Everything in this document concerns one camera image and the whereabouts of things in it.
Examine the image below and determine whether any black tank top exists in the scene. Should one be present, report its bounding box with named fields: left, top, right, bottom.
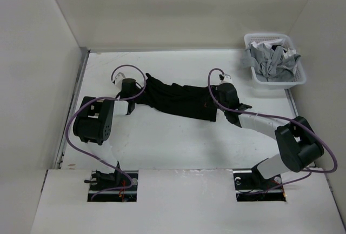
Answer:
left=135, top=73, right=217, bottom=122

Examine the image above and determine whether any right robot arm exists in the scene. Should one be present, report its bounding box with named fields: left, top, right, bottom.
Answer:
left=208, top=82, right=324, bottom=189

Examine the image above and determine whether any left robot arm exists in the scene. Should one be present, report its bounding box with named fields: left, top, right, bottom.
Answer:
left=69, top=78, right=145, bottom=146

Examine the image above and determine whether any grey tank top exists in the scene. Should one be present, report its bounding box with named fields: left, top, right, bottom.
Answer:
left=241, top=46, right=301, bottom=82

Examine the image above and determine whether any white tank top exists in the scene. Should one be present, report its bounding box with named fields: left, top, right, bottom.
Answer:
left=249, top=38, right=297, bottom=58

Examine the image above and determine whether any white plastic basket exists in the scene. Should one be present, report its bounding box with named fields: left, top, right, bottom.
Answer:
left=244, top=32, right=307, bottom=90

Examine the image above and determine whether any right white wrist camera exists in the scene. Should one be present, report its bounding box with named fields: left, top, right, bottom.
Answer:
left=219, top=73, right=233, bottom=84

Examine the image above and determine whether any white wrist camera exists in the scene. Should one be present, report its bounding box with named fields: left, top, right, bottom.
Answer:
left=111, top=72, right=126, bottom=88
left=219, top=73, right=233, bottom=84

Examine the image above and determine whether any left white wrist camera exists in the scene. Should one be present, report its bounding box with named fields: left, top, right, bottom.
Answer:
left=111, top=72, right=126, bottom=88

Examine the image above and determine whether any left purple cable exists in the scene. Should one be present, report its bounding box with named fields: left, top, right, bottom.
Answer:
left=65, top=64, right=148, bottom=201

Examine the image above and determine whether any left metal table rail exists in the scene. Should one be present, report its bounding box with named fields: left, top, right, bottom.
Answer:
left=53, top=47, right=90, bottom=169

